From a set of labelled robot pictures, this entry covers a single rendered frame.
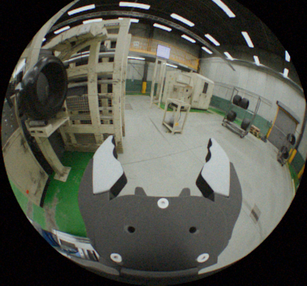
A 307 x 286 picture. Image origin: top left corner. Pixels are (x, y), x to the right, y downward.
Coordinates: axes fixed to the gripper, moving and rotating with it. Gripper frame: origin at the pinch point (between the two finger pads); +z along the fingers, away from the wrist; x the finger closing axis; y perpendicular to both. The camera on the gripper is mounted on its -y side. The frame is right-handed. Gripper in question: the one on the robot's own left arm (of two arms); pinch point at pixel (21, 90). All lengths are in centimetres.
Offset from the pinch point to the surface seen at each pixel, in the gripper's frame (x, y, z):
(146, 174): -101, -117, 47
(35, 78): -11.3, 4.6, 8.2
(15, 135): 51, -34, 1
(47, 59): -11.1, 19.3, 18.4
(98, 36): -39, 48, 55
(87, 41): -27, 45, 56
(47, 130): -10.5, -36.0, 17.2
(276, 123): -1106, 51, 10
